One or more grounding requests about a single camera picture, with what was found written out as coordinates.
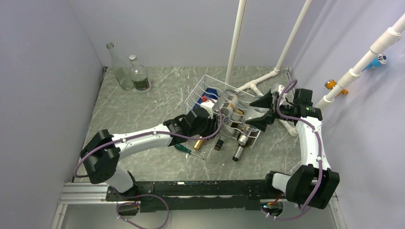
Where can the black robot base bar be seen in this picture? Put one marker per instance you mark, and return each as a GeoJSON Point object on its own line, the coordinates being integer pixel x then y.
{"type": "Point", "coordinates": [197, 195]}

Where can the white wire wine rack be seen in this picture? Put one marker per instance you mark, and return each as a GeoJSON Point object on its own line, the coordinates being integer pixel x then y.
{"type": "Point", "coordinates": [227, 133]}

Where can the green bottle with silver foil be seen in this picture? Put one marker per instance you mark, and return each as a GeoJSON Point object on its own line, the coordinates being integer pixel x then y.
{"type": "Point", "coordinates": [244, 140]}

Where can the dark bottle with gold foil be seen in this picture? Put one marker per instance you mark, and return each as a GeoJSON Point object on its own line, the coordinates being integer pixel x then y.
{"type": "Point", "coordinates": [199, 143]}

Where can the clear bottle held by right gripper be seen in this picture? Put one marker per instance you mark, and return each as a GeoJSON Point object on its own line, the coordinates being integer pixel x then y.
{"type": "Point", "coordinates": [253, 112]}

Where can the white pvc pipe right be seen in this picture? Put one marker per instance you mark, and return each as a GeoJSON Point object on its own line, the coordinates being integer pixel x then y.
{"type": "Point", "coordinates": [388, 38]}

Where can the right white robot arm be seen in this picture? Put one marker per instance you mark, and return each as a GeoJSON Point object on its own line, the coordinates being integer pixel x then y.
{"type": "Point", "coordinates": [314, 182]}

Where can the white pvc pipe frame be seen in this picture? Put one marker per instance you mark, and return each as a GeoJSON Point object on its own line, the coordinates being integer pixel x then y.
{"type": "Point", "coordinates": [267, 26]}

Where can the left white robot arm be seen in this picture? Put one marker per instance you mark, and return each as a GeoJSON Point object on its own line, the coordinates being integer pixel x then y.
{"type": "Point", "coordinates": [100, 157]}

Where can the clear bottle with orange label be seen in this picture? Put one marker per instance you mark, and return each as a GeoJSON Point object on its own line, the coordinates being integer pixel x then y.
{"type": "Point", "coordinates": [228, 103]}

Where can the blue wall fixture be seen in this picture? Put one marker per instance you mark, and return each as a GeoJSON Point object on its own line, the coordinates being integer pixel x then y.
{"type": "Point", "coordinates": [379, 60]}

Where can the bottle with black cap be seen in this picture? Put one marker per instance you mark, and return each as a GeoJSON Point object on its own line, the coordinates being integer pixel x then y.
{"type": "Point", "coordinates": [218, 145]}

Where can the orange wall fixture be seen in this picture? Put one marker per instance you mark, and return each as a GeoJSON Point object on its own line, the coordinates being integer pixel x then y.
{"type": "Point", "coordinates": [330, 84]}

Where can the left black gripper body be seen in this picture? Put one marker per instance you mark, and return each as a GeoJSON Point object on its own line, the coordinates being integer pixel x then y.
{"type": "Point", "coordinates": [209, 125]}

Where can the green handled screwdriver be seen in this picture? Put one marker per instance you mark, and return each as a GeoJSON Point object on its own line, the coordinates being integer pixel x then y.
{"type": "Point", "coordinates": [186, 150]}

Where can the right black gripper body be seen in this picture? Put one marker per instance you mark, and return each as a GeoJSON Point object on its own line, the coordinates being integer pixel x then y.
{"type": "Point", "coordinates": [285, 109]}

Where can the clear bottle with silver cap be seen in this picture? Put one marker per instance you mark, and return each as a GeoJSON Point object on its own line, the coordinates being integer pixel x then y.
{"type": "Point", "coordinates": [139, 75]}

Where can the blue plastic bottle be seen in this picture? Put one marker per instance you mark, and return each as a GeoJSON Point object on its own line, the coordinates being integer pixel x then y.
{"type": "Point", "coordinates": [208, 93]}

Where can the tall clear glass bottle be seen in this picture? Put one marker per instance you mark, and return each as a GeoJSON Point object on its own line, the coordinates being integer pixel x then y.
{"type": "Point", "coordinates": [120, 68]}

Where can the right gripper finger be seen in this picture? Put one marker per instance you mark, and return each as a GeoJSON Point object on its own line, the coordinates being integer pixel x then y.
{"type": "Point", "coordinates": [262, 101]}
{"type": "Point", "coordinates": [258, 122]}

